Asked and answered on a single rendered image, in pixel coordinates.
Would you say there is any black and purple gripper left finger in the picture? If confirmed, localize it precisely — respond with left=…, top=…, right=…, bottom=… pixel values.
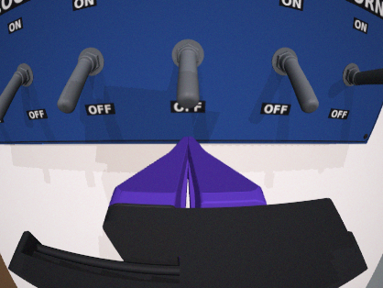
left=108, top=137, right=188, bottom=207

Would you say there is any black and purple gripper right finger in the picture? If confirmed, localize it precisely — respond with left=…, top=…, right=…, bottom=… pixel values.
left=188, top=137, right=267, bottom=207

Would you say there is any dark blue switch console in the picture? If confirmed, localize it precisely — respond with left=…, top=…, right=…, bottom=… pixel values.
left=0, top=0, right=383, bottom=145

